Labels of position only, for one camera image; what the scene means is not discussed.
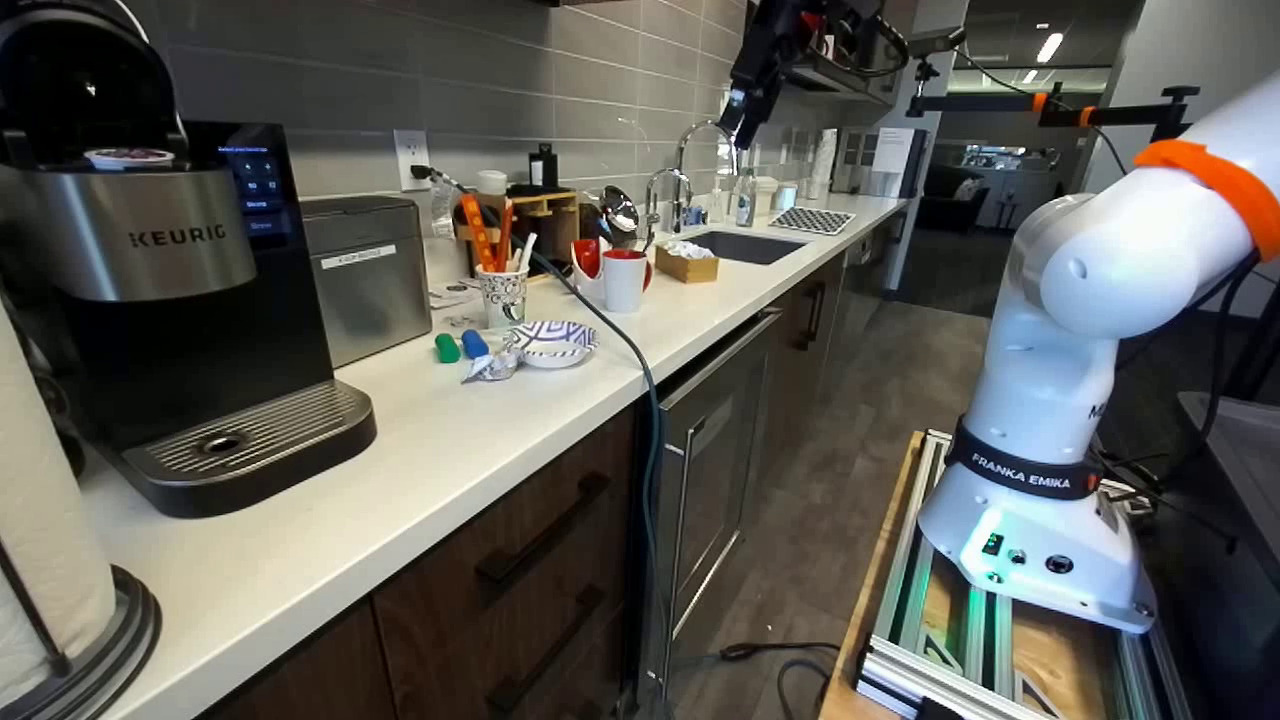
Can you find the blue patterned plate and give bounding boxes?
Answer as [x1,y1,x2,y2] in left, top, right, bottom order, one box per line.
[514,319,597,370]

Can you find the white red mug back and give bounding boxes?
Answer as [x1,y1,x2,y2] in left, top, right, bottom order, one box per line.
[572,234,600,285]

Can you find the white wall outlet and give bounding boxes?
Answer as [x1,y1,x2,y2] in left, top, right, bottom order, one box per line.
[391,126,431,188]

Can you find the black Keurig coffee maker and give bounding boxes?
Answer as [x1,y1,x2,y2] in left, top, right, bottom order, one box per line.
[0,0,375,515]

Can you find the black power cable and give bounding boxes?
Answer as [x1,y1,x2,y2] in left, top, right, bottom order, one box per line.
[412,160,845,720]

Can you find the wooden sugar packet tray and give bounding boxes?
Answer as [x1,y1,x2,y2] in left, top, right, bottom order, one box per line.
[656,244,721,285]

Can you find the orange scissors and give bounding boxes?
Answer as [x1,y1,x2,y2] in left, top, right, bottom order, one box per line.
[461,193,506,273]

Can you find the white red mug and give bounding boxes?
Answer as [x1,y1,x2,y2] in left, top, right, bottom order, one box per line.
[572,234,600,285]
[600,246,652,313]

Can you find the chrome faucet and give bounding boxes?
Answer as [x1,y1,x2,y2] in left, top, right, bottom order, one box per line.
[658,119,710,234]

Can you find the blue block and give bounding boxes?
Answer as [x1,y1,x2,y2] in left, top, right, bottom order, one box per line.
[461,329,486,359]

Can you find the green block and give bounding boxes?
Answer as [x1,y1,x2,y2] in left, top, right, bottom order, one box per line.
[434,330,461,363]

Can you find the white red mug front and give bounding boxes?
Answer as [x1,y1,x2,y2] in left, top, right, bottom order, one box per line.
[600,246,652,313]

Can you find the clear cup with utensils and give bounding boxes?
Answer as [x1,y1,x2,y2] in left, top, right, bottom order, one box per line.
[474,273,529,329]

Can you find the black camera tripod mount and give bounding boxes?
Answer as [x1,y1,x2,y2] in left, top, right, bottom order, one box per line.
[1028,84,1197,139]

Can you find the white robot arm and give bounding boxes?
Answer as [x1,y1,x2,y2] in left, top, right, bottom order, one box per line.
[920,74,1280,632]

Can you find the silver metal box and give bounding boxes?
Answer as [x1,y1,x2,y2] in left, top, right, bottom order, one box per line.
[305,194,431,368]

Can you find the white paper towel roll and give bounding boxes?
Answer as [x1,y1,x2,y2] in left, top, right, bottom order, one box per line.
[0,313,158,720]

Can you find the sink basin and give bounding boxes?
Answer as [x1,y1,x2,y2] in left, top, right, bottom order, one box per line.
[686,233,803,262]

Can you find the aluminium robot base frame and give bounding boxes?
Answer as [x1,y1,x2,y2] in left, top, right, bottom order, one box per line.
[814,426,1190,720]

